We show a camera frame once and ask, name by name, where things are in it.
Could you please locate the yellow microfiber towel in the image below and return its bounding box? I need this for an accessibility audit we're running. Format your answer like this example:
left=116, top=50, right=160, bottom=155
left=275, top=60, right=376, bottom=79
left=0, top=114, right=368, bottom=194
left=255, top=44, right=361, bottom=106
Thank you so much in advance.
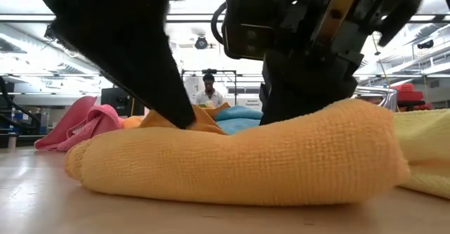
left=392, top=108, right=450, bottom=200

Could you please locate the pink microfiber towel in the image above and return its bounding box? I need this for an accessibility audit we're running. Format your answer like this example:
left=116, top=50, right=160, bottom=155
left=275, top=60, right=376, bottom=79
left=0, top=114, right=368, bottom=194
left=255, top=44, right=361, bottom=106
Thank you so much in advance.
left=34, top=96, right=124, bottom=153

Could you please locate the white cabinet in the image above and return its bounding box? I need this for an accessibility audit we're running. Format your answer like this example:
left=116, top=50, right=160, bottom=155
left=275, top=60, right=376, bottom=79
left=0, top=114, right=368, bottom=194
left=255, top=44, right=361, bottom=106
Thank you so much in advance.
left=182, top=75, right=203, bottom=105

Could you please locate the clear plastic bin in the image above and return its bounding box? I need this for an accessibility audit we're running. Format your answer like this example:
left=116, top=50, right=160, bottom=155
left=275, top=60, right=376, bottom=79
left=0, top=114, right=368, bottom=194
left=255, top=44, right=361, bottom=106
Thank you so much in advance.
left=352, top=85, right=399, bottom=112

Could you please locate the black hanging camera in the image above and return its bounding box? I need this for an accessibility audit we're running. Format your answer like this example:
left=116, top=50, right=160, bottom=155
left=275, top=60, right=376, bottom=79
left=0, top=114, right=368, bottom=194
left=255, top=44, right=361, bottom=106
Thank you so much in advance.
left=194, top=35, right=209, bottom=51

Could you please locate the blue microfiber towel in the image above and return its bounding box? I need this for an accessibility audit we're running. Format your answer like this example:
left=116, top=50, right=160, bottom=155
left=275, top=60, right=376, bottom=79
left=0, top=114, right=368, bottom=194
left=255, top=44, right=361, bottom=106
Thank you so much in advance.
left=214, top=105, right=264, bottom=136

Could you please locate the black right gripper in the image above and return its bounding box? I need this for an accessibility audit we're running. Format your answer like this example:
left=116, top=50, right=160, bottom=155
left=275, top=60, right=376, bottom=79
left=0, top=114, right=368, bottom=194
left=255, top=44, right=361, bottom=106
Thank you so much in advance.
left=259, top=0, right=426, bottom=126

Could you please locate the person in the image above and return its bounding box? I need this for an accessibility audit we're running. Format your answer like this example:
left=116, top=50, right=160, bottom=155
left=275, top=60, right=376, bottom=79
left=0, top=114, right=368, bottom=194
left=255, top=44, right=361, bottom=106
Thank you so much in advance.
left=194, top=72, right=226, bottom=108

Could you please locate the orange microfiber towel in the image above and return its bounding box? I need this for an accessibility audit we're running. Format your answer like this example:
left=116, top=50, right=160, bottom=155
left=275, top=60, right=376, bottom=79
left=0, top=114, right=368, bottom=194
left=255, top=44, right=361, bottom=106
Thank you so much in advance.
left=121, top=102, right=232, bottom=136
left=64, top=98, right=411, bottom=207

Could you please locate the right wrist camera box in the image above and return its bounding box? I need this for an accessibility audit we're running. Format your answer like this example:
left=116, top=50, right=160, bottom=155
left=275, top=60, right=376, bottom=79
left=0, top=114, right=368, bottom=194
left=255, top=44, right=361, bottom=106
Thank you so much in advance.
left=221, top=0, right=279, bottom=61

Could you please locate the black monitor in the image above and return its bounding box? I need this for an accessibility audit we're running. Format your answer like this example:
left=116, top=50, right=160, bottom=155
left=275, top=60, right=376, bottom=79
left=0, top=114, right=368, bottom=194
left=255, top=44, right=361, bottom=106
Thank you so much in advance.
left=101, top=87, right=146, bottom=117

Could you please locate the black right camera cable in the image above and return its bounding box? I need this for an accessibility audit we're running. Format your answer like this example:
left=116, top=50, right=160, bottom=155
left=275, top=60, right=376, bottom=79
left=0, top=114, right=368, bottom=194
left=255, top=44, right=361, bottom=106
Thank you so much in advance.
left=210, top=1, right=228, bottom=47

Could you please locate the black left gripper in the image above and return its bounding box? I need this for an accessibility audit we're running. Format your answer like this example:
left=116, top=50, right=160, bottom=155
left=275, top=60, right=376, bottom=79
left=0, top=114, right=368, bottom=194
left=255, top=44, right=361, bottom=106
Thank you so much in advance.
left=37, top=0, right=208, bottom=129

